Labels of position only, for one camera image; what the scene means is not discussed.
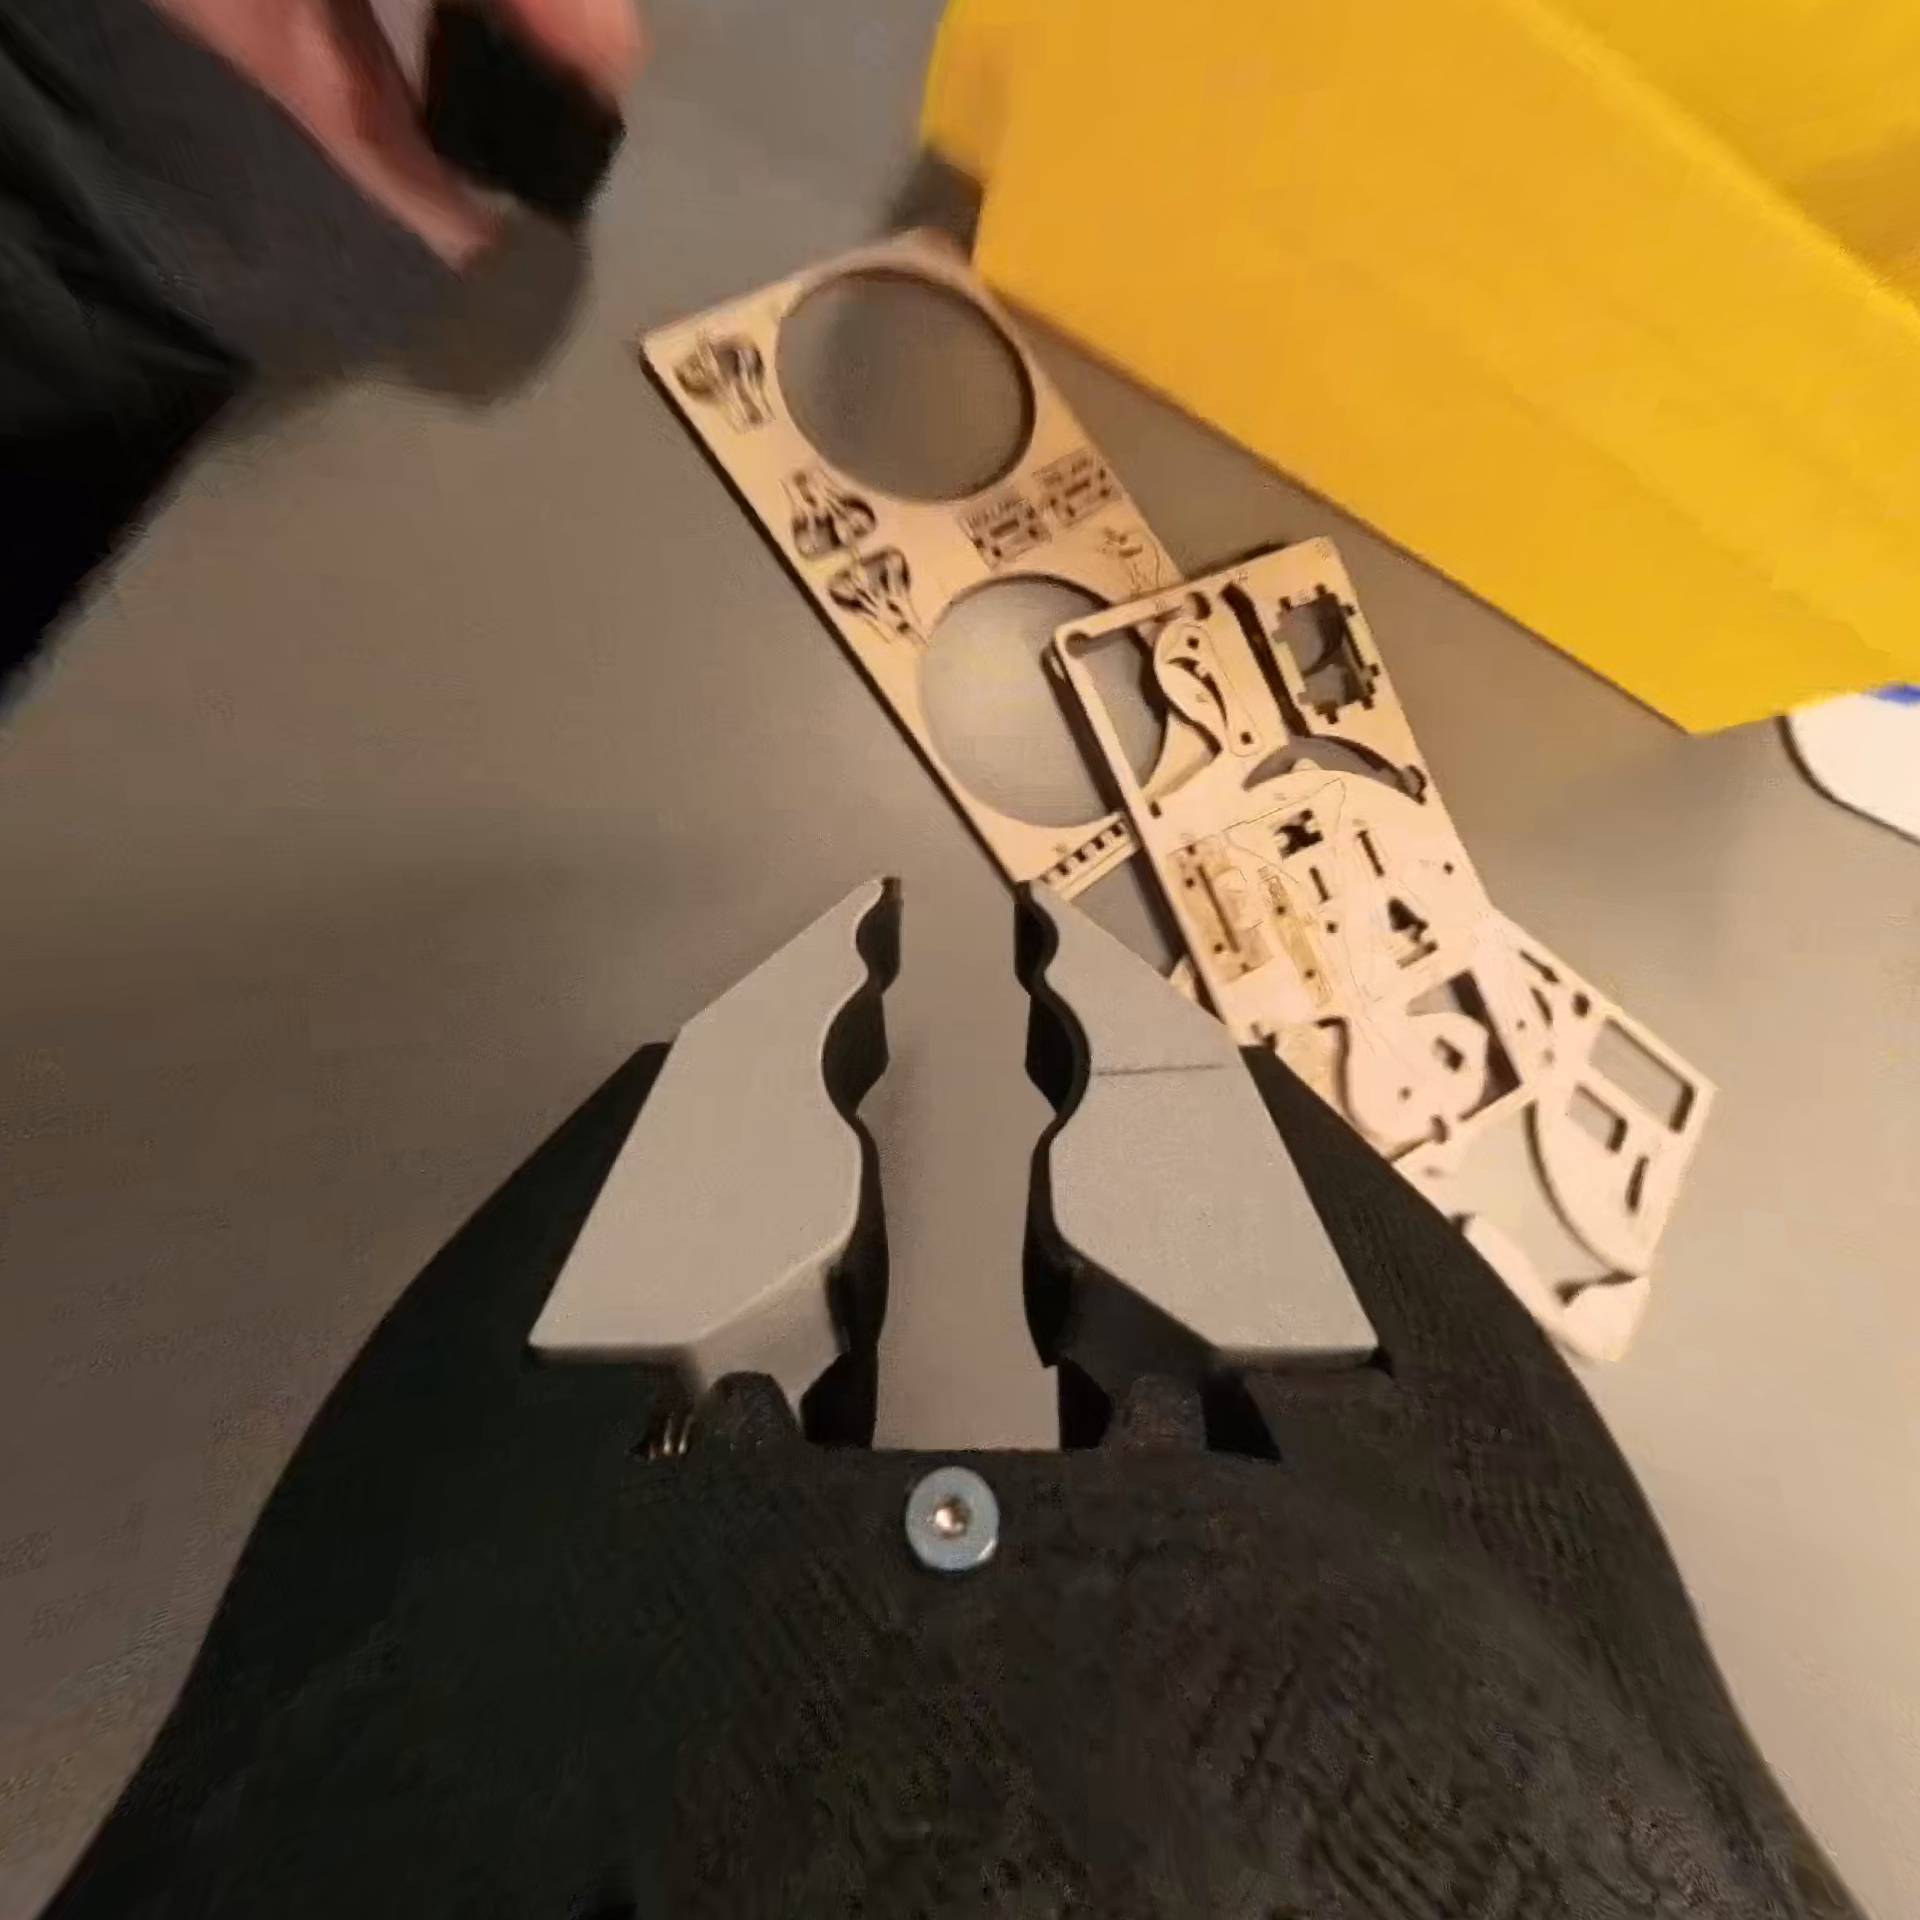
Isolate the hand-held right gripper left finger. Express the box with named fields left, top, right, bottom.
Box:
left=523, top=876, right=906, bottom=1408

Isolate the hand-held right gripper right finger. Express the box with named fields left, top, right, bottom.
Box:
left=1013, top=881, right=1381, bottom=1411

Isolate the wooden sheet with curved cutouts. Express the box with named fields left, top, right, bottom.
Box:
left=1049, top=533, right=1519, bottom=1202

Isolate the wooden sheet with round holes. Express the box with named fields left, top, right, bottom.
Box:
left=639, top=228, right=1201, bottom=999

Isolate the person's left forearm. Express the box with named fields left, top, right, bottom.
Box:
left=0, top=0, right=594, bottom=700

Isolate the person's left hand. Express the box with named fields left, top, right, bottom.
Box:
left=275, top=0, right=648, bottom=271

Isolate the wooden sheet with rectangular cutouts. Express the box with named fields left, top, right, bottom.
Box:
left=1320, top=900, right=1715, bottom=1367

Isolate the white blue-edged object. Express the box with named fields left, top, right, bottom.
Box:
left=1783, top=681, right=1920, bottom=842

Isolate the yellow plastic bin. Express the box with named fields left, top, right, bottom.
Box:
left=918, top=0, right=1920, bottom=737

